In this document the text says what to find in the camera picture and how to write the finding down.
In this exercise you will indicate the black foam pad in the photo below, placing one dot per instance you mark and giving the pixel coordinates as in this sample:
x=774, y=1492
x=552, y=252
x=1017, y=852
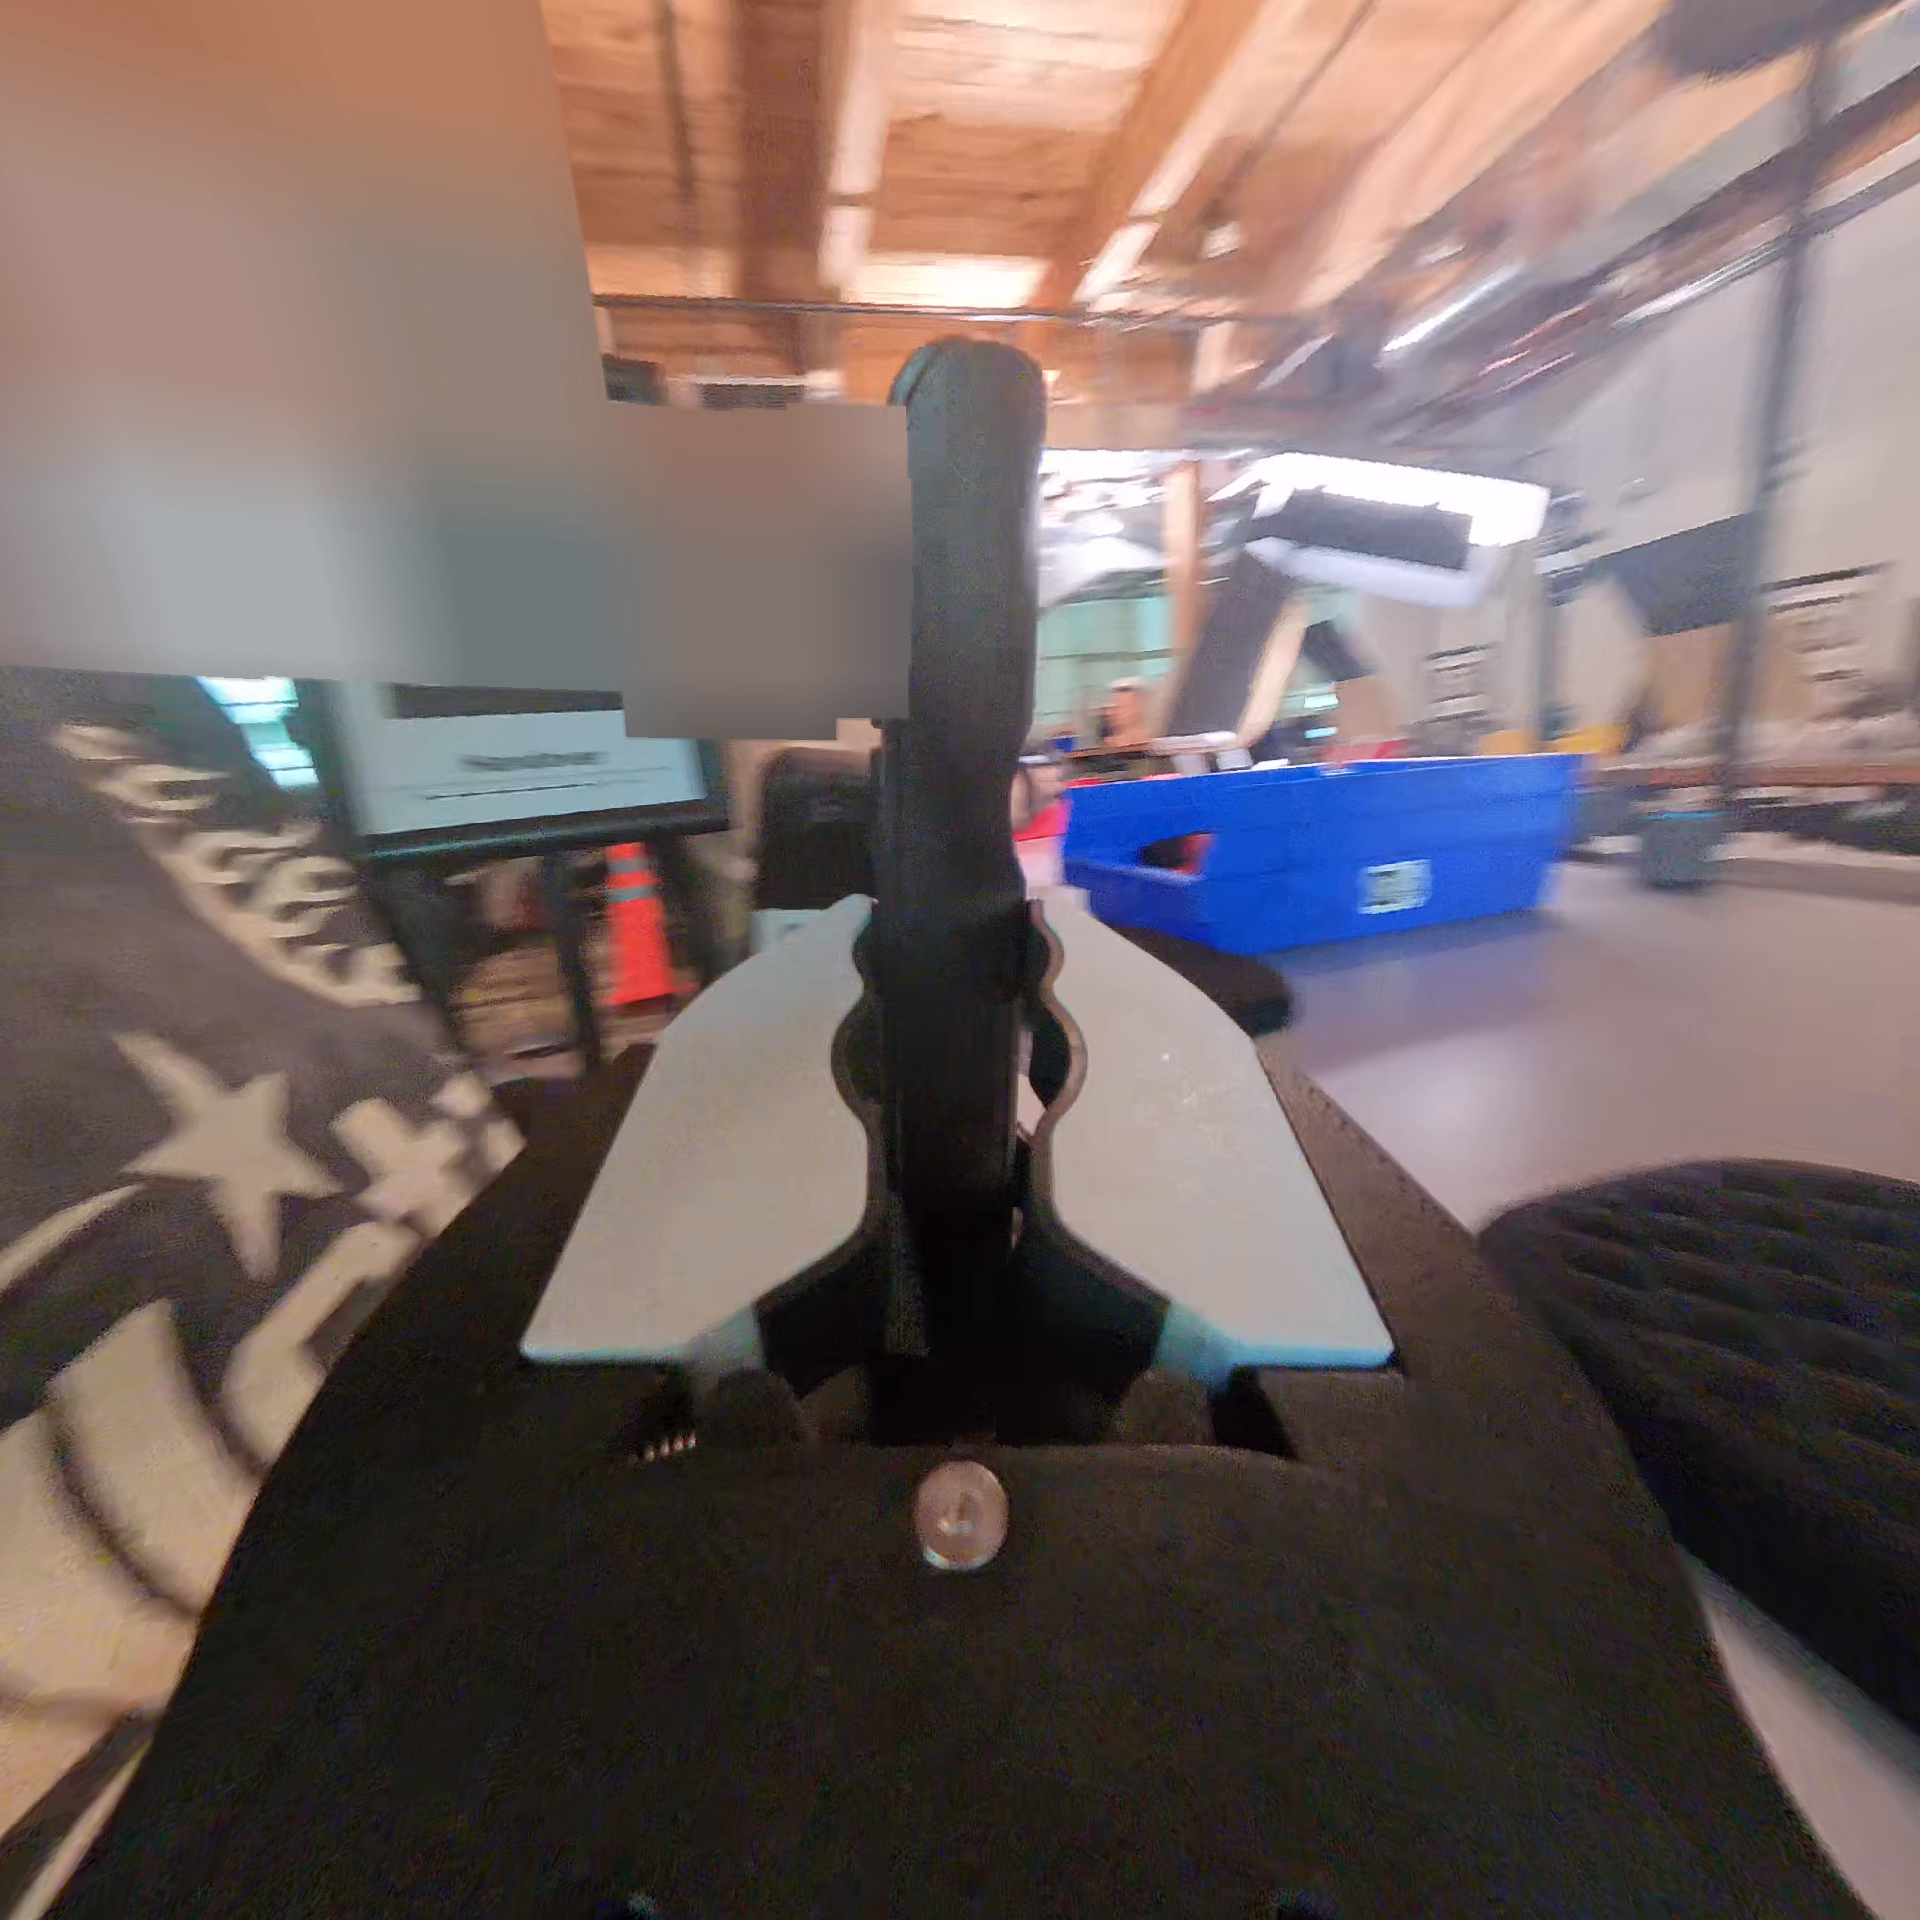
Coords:
x=1230, y=989
x=1723, y=1349

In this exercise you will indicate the studio light panel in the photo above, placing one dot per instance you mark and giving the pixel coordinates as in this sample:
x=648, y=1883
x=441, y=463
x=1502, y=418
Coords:
x=1440, y=495

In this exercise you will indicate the black framed marker sign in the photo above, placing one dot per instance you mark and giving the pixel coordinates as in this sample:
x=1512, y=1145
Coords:
x=510, y=796

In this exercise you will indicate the orange traffic cone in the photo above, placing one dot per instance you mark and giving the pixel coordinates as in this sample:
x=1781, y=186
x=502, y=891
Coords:
x=639, y=945

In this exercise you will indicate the small black device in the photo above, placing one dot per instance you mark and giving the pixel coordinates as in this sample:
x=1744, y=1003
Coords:
x=1680, y=848

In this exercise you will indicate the blue plastic storage bin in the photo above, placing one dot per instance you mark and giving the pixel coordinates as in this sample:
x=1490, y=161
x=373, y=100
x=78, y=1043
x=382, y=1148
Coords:
x=1349, y=839

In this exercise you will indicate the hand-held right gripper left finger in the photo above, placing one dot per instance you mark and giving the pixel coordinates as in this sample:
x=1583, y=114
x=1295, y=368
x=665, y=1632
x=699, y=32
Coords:
x=705, y=1184

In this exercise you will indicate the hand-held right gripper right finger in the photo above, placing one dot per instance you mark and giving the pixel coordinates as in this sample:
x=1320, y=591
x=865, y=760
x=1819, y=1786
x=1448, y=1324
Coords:
x=1200, y=1184

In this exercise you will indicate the black panel with pale edge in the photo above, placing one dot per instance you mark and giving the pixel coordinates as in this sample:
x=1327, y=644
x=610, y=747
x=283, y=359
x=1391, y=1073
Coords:
x=1230, y=644

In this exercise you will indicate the black disc floor stand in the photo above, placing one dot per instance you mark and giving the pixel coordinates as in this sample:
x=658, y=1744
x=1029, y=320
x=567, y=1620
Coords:
x=1755, y=31

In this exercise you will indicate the black remote control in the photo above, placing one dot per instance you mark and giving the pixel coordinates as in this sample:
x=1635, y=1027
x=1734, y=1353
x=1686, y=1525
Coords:
x=961, y=600

